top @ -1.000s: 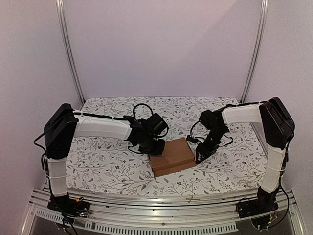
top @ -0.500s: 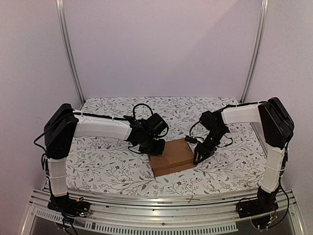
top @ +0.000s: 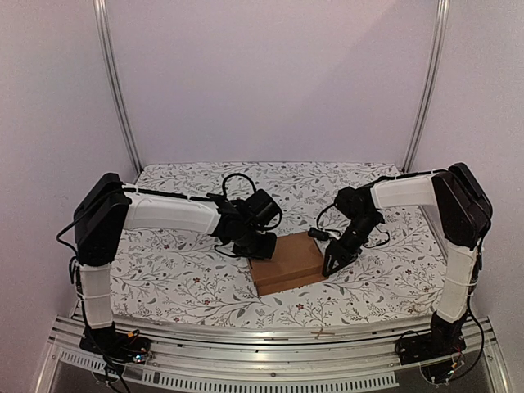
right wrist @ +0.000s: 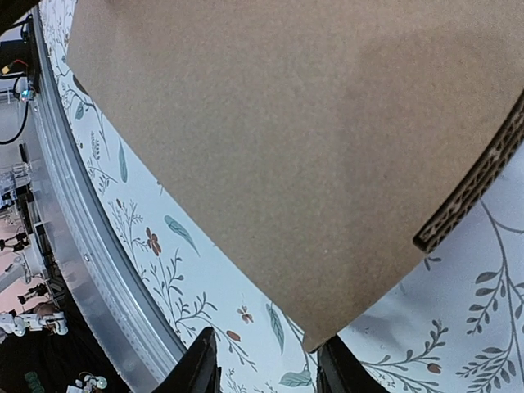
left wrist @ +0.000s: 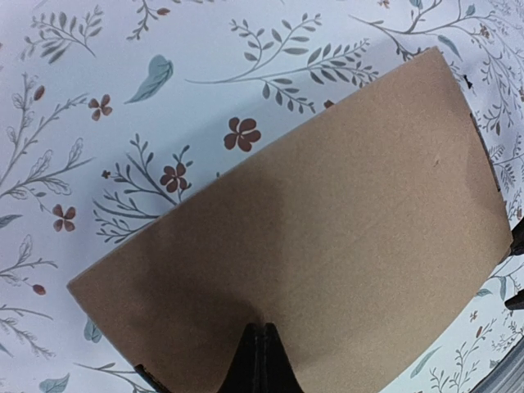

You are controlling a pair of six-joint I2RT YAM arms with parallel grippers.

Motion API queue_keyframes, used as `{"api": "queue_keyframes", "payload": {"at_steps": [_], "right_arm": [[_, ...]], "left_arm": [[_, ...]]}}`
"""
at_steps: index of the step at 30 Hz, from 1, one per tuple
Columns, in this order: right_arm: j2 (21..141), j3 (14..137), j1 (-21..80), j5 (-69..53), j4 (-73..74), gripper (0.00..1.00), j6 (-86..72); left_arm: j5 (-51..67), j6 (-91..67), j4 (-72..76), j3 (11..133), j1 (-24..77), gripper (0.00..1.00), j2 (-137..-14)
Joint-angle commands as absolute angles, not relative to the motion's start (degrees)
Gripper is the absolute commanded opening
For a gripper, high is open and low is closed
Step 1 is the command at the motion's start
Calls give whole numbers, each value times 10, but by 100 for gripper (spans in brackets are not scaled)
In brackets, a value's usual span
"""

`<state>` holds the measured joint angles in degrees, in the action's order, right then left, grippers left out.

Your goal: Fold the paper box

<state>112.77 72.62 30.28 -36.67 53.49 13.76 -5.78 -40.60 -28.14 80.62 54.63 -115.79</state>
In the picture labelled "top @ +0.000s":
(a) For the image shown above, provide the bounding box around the brown cardboard paper box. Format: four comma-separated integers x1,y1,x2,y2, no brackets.
249,232,325,296

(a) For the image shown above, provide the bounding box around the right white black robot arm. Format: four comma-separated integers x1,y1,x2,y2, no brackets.
322,163,493,324

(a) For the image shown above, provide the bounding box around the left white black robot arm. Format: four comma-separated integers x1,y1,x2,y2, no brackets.
56,173,283,355

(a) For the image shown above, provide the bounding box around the floral patterned table cloth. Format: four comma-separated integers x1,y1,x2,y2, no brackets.
111,162,445,329

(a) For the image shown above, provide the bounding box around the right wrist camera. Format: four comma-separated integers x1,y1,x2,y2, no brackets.
308,227,341,242

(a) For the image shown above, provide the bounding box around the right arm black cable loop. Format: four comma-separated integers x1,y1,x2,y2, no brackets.
315,202,390,249

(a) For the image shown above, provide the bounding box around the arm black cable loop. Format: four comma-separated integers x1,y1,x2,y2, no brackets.
315,202,390,249
220,172,259,201

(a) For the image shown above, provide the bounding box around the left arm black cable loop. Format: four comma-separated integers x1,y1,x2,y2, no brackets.
220,172,259,201

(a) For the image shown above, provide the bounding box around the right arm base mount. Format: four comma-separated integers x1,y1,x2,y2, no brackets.
395,327,466,365

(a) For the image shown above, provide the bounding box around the aluminium front rail base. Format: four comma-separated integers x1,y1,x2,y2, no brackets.
32,314,513,393

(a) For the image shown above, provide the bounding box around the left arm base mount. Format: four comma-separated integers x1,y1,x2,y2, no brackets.
79,324,151,364

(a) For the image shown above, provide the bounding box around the right aluminium frame post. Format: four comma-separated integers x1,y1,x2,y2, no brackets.
401,0,450,173

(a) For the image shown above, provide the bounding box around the aluminium frame post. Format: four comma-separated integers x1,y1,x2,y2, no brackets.
93,0,143,175
401,0,450,173

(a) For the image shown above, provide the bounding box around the left aluminium frame post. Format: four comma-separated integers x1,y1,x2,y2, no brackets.
93,0,143,175

